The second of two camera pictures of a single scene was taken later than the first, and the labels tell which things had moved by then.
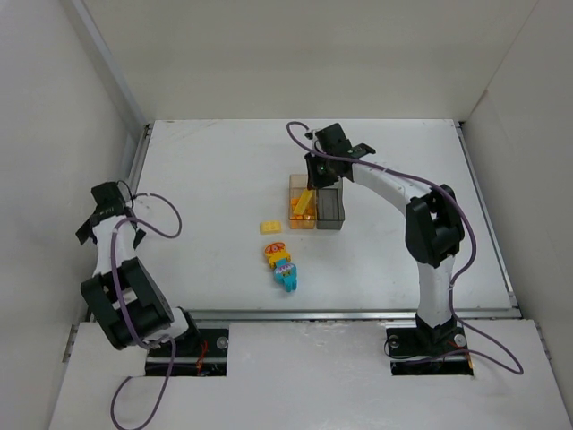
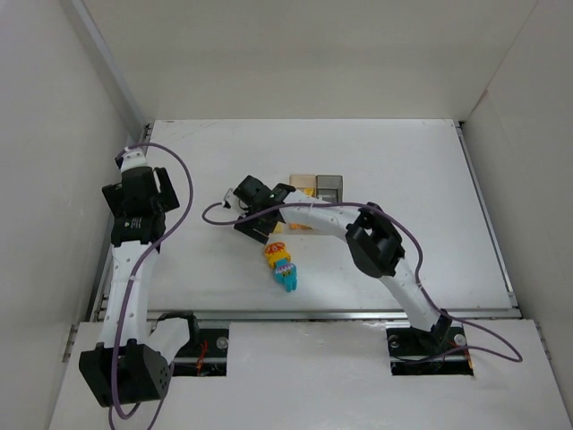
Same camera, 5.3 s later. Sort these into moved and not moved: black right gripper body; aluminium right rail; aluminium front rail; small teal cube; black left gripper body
Moved: black left gripper body; black right gripper body
Not moved: aluminium front rail; aluminium right rail; small teal cube
